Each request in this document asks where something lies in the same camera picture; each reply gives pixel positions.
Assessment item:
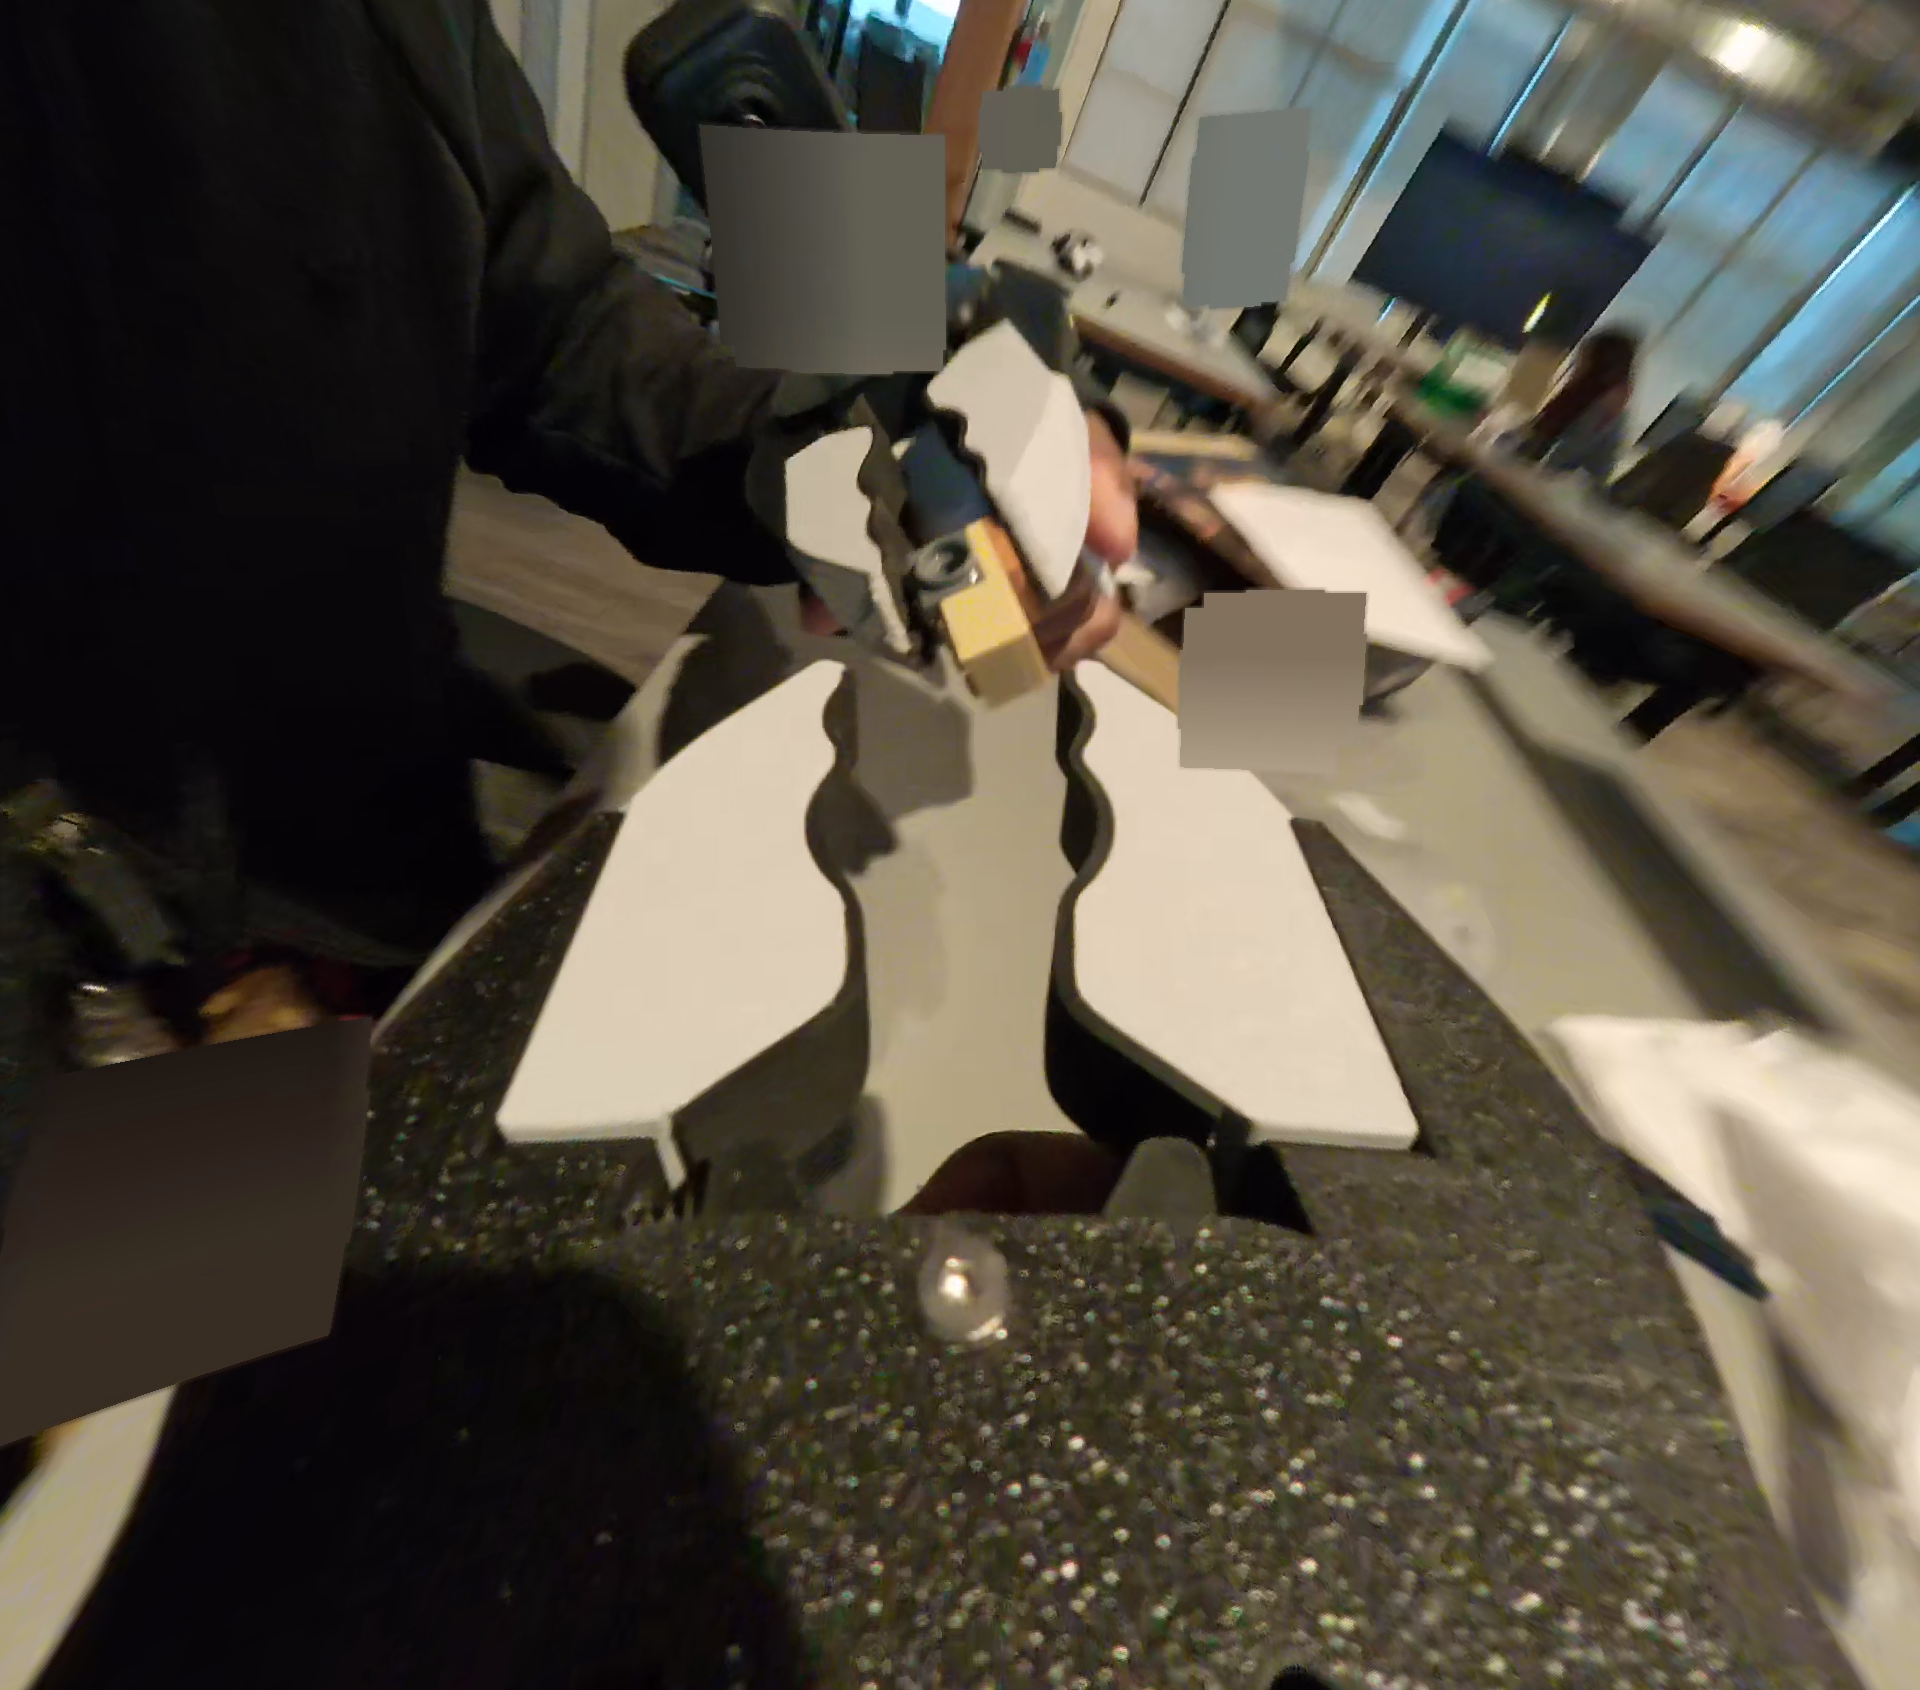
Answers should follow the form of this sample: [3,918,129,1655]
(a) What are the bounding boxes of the printed cardboard box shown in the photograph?
[1099,429,1487,709]

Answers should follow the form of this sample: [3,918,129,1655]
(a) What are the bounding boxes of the long wooden office desk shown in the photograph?
[1291,281,1920,703]

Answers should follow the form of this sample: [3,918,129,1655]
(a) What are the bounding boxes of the person's left forearm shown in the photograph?
[459,130,818,591]

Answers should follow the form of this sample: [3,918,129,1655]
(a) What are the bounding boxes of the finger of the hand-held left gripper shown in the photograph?
[925,319,1097,609]
[786,426,919,656]

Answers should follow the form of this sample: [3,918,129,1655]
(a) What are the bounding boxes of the grey-topped office desk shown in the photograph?
[957,210,1288,410]

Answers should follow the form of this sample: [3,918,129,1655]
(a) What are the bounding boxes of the clear plastic parts bag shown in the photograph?
[0,782,377,1077]

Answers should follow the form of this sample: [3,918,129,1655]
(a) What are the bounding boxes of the person's left hand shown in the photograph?
[1042,406,1144,677]

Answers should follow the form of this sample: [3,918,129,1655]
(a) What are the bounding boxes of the grey desk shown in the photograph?
[0,609,1920,1690]

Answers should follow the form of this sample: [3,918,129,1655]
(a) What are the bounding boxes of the white paper sheet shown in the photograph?
[1207,478,1499,672]

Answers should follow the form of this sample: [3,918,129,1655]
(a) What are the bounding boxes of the large black screen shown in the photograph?
[1355,127,1656,349]

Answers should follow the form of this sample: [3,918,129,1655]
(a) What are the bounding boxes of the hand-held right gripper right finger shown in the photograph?
[1053,665,1426,1153]

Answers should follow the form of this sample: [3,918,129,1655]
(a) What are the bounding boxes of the crumpled white paper bag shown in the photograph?
[1541,1011,1920,1624]

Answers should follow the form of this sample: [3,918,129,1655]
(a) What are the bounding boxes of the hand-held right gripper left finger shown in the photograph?
[494,658,870,1199]

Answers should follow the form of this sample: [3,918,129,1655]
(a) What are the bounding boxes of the long yellow brick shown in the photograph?
[937,520,1056,713]

